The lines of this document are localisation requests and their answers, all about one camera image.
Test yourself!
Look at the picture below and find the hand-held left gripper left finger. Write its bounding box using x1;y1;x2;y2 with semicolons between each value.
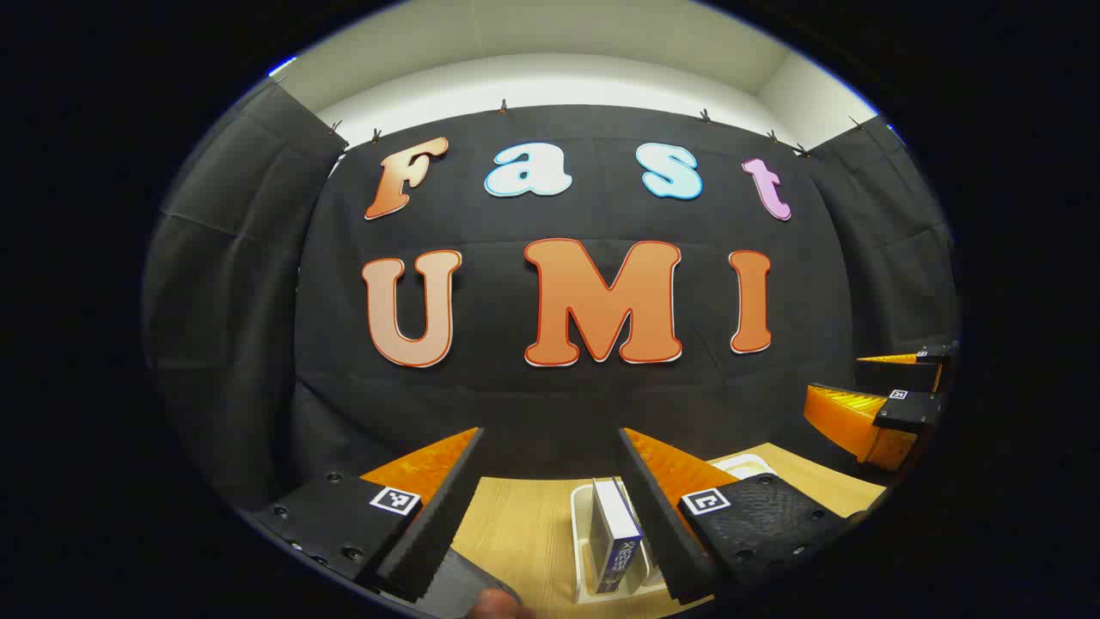
249;427;487;604

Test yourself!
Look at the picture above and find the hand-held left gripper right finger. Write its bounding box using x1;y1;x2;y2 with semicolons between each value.
617;427;870;606

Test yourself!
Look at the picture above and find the blue spine book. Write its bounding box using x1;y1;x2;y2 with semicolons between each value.
589;479;646;596

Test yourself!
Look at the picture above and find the grey schoolbag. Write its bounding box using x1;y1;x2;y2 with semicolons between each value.
421;550;523;619

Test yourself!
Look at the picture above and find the white bookshelf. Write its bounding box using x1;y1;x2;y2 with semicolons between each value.
570;453;779;604

